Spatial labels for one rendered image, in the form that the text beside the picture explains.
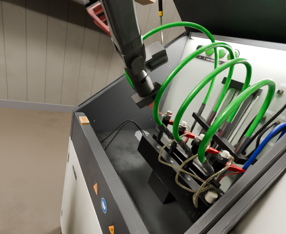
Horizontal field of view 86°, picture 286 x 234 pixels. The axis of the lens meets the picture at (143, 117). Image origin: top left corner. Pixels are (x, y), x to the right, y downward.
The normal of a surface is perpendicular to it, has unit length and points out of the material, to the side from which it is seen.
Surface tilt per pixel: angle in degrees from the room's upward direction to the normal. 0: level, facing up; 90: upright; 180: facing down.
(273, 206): 76
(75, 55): 90
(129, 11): 113
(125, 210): 0
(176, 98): 90
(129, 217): 0
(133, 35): 104
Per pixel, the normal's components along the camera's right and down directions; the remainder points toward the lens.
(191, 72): -0.81, 0.00
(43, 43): 0.40, 0.48
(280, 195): -0.72, -0.20
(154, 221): 0.28, -0.88
